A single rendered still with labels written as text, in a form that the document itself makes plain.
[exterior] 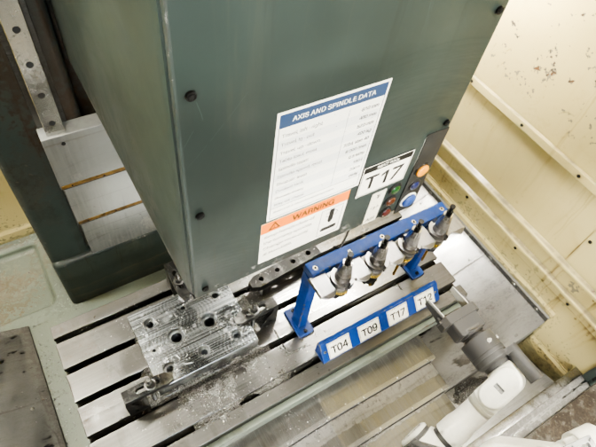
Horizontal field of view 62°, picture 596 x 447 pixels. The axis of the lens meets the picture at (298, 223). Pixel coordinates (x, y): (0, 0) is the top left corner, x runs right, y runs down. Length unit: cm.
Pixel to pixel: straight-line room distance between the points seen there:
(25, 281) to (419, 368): 145
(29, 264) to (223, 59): 175
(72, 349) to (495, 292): 138
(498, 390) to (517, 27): 97
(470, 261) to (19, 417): 157
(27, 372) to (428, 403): 130
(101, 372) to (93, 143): 63
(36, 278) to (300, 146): 161
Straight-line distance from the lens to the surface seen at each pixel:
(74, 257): 175
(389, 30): 58
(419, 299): 163
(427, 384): 178
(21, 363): 189
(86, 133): 133
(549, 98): 157
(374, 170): 77
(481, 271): 192
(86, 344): 157
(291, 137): 59
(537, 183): 168
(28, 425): 179
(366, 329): 154
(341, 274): 123
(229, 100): 51
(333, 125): 63
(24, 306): 206
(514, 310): 190
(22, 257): 217
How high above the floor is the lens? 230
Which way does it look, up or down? 53 degrees down
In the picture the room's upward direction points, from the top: 11 degrees clockwise
